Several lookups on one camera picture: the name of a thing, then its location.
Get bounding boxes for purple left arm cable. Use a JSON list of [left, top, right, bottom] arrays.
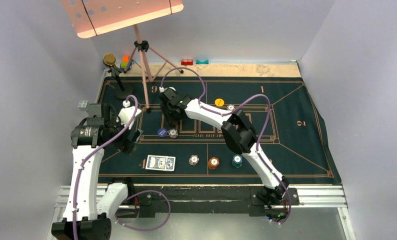
[[71, 94, 172, 240]]

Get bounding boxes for green poker table mat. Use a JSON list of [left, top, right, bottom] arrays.
[[98, 74, 342, 185]]

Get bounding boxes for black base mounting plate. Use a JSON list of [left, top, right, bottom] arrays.
[[118, 183, 300, 219]]

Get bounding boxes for pink music stand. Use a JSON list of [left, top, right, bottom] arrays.
[[59, 0, 185, 114]]

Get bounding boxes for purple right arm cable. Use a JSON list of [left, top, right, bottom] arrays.
[[159, 67, 292, 226]]

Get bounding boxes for red toy block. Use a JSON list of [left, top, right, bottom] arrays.
[[180, 59, 194, 66]]

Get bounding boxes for grey lego brick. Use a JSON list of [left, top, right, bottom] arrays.
[[78, 100, 89, 111]]

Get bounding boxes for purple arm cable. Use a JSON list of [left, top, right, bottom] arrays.
[[159, 67, 292, 226], [71, 94, 172, 240]]

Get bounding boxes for yellow round button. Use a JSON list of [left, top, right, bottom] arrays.
[[214, 98, 225, 107]]

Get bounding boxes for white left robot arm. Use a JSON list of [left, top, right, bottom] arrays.
[[51, 100, 143, 240]]

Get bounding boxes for orange chip stack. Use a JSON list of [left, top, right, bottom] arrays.
[[208, 157, 220, 170]]

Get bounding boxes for teal chip stack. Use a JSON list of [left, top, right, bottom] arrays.
[[231, 154, 243, 168]]

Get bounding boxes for blue playing card deck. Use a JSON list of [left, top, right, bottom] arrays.
[[145, 155, 176, 172]]

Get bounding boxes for cyan toy block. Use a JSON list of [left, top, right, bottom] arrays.
[[195, 58, 209, 65]]

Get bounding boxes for blue round dealer button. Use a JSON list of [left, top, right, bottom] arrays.
[[157, 128, 168, 138]]

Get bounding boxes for small microphone on stand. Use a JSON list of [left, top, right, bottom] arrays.
[[102, 52, 134, 101]]

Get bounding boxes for white purple poker chip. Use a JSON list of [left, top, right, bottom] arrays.
[[168, 128, 179, 139], [226, 104, 235, 111]]

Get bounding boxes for orange green toy blocks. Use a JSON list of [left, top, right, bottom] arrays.
[[119, 55, 133, 71]]

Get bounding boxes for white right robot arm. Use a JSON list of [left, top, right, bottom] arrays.
[[159, 87, 291, 205]]

